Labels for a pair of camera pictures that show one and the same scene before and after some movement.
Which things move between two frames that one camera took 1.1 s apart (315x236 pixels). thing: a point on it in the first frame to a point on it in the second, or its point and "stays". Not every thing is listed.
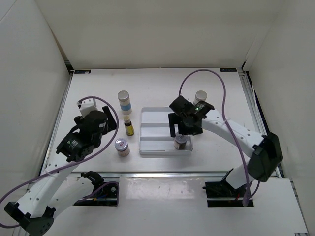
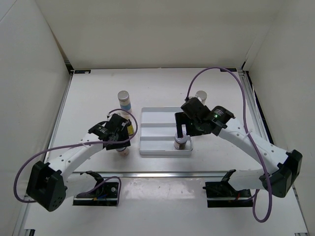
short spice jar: (121, 145) stays
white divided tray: (154, 138) stays
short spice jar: (180, 141) stays
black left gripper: (110, 123) to (117, 145)
